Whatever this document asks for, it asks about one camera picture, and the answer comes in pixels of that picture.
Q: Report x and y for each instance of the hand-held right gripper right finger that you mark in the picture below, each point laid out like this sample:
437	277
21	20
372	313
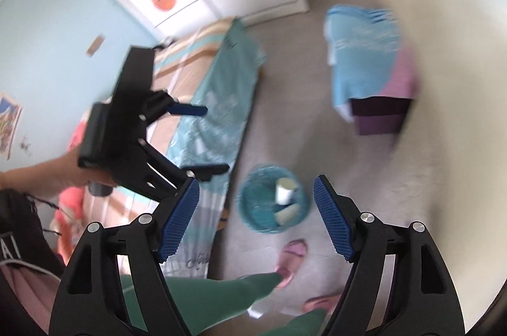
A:
334	219

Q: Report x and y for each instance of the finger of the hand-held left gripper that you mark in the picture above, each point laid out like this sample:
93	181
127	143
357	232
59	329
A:
186	110
158	177

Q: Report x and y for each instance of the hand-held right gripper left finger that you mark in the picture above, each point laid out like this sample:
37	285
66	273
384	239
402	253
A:
180	217

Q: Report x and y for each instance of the teal mesh waste bin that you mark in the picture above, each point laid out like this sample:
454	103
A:
257	201

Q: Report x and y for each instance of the person's left forearm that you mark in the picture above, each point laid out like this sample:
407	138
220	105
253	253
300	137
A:
31	179

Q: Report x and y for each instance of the person's left hand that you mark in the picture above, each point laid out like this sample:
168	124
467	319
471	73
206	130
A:
73	169

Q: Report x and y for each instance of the bed with plaid teal quilt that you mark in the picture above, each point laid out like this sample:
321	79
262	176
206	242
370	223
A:
214	90

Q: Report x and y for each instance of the white paper cup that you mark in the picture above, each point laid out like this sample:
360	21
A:
289	215
285	191

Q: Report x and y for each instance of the person's left pink slipper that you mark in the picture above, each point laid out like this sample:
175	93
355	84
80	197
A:
291	260

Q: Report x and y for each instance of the person's pink slipper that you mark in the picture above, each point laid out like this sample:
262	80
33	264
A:
291	260
321	303

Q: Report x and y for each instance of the person's right pink slipper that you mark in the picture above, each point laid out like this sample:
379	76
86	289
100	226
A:
321	303

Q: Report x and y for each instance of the person's left leg green pants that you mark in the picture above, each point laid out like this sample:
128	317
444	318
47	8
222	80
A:
214	300

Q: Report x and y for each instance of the person's leg green pants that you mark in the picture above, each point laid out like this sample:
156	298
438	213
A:
301	324
214	300

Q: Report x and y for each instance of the orange pink cloth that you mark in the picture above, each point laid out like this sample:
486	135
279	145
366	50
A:
71	207

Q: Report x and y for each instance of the person's right leg green pants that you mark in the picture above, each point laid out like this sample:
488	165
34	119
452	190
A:
301	324

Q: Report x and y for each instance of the purple box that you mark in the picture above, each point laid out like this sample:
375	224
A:
380	118

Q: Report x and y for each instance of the white paper scrap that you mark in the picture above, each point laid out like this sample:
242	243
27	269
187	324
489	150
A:
255	311

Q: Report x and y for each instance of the dark printed cloth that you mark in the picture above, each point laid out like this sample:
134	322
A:
19	237

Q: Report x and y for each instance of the blue and pink printed cloth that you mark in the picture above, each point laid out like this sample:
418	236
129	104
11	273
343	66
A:
360	58

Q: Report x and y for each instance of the brown wall plate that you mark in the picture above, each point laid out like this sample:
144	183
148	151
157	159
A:
95	46

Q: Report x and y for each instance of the wall poster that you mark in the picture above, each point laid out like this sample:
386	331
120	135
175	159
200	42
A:
8	126

